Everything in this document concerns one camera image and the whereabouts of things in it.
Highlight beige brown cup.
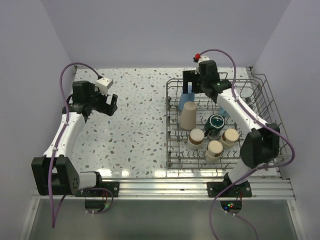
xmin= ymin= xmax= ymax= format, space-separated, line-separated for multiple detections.
xmin=219 ymin=128 xmax=239 ymax=149
xmin=204 ymin=140 xmax=223 ymax=162
xmin=187 ymin=128 xmax=205 ymax=150

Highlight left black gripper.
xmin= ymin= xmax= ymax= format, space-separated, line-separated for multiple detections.
xmin=86 ymin=83 xmax=117 ymax=116

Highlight right round controller board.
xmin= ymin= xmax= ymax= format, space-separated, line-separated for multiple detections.
xmin=220 ymin=200 xmax=243 ymax=214

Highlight tall beige cup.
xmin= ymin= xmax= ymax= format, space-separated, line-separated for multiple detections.
xmin=179 ymin=101 xmax=197 ymax=130

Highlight beige brown cup left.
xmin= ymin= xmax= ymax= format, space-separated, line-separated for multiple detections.
xmin=187 ymin=128 xmax=205 ymax=150

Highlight grey wire dish rack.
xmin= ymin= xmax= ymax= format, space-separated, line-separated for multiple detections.
xmin=165 ymin=76 xmax=286 ymax=176

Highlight beige brown cup middle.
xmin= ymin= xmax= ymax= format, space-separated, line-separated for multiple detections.
xmin=204 ymin=140 xmax=223 ymax=162

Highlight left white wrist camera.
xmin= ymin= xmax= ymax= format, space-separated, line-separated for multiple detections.
xmin=95 ymin=77 xmax=114 ymax=96

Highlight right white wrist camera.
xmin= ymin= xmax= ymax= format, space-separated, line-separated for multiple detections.
xmin=193 ymin=53 xmax=210 ymax=75

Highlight left round controller board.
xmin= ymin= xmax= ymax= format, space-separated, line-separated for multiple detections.
xmin=84 ymin=199 xmax=107 ymax=212

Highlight dark green mug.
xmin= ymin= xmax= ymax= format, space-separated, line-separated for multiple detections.
xmin=204 ymin=114 xmax=226 ymax=136

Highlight beige brown cup right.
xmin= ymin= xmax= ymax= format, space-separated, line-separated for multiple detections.
xmin=219 ymin=128 xmax=239 ymax=149

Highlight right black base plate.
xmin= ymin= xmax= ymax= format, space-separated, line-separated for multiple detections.
xmin=206 ymin=181 xmax=253 ymax=198

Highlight blue plastic cup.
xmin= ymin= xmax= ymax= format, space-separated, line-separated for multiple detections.
xmin=178 ymin=83 xmax=195 ymax=111

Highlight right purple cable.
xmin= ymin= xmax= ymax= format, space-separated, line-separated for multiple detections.
xmin=199 ymin=48 xmax=296 ymax=240

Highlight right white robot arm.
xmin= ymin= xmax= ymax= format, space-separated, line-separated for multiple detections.
xmin=182 ymin=60 xmax=280 ymax=197

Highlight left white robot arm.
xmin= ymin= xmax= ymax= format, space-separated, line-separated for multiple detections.
xmin=31 ymin=77 xmax=118 ymax=197

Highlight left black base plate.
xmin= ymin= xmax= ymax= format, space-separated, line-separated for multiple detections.
xmin=75 ymin=181 xmax=120 ymax=198

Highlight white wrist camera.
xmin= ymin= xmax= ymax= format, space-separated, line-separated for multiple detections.
xmin=193 ymin=53 xmax=210 ymax=75
xmin=95 ymin=77 xmax=114 ymax=96

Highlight round controller board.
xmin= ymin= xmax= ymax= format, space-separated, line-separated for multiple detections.
xmin=84 ymin=199 xmax=107 ymax=212
xmin=220 ymin=200 xmax=243 ymax=214

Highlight light blue ceramic mug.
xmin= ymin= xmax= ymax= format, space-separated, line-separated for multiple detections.
xmin=219 ymin=106 xmax=230 ymax=118

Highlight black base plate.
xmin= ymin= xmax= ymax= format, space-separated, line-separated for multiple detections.
xmin=206 ymin=181 xmax=253 ymax=198
xmin=75 ymin=181 xmax=120 ymax=198

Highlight aluminium mounting rail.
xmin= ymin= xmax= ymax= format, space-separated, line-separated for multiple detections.
xmin=31 ymin=177 xmax=294 ymax=200

